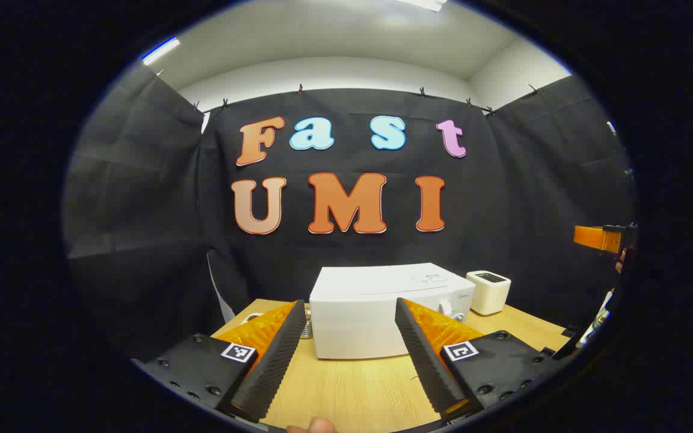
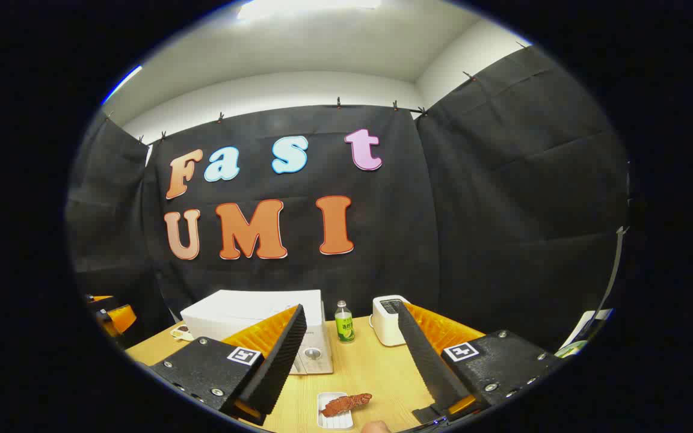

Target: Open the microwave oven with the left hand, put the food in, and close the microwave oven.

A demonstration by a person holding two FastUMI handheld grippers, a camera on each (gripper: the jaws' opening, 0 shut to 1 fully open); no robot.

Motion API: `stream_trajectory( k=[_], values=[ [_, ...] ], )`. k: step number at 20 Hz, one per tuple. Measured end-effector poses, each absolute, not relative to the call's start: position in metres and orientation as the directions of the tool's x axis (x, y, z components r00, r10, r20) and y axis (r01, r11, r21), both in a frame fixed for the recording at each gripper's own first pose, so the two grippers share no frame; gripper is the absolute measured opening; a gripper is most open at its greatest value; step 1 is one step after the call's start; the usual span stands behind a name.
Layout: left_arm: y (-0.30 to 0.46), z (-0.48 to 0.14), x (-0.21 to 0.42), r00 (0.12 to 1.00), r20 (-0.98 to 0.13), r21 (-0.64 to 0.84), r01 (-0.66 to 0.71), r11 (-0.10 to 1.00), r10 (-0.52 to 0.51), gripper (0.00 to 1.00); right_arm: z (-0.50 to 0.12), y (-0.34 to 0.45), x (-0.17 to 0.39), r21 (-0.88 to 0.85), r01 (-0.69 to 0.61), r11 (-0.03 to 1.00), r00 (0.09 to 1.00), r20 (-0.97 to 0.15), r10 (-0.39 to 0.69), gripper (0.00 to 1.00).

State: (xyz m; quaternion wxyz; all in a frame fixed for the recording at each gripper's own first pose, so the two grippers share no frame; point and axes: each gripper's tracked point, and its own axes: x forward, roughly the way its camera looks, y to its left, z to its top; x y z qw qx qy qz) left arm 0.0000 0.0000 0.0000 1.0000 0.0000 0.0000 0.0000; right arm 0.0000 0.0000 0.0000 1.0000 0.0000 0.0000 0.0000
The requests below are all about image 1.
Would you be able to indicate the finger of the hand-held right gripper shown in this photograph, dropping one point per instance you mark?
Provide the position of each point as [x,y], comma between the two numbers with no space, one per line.
[593,237]

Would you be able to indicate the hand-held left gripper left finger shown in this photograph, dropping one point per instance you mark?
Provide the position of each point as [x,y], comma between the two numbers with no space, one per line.
[274,361]

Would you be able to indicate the white divided dish with grains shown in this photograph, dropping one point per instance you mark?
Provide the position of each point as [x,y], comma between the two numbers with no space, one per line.
[252,315]

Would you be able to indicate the white toaster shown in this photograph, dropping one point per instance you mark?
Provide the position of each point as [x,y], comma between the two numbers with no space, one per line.
[489,297]

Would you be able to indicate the black backdrop cloth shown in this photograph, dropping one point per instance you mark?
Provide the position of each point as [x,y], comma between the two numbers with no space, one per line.
[352,252]

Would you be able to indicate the white microwave oven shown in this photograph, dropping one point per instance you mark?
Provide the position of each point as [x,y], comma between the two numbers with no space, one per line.
[358,313]

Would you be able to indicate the glass jar with metal rack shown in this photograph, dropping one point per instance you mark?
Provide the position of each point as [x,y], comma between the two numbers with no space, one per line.
[307,329]

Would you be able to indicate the white plate with green rim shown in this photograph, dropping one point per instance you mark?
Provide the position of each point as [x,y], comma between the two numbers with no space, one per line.
[598,322]

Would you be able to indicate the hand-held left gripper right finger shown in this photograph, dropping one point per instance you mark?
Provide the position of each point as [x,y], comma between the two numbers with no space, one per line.
[428,361]

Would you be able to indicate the ceiling light strip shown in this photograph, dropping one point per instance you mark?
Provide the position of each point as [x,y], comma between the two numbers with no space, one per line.
[160,51]
[425,3]

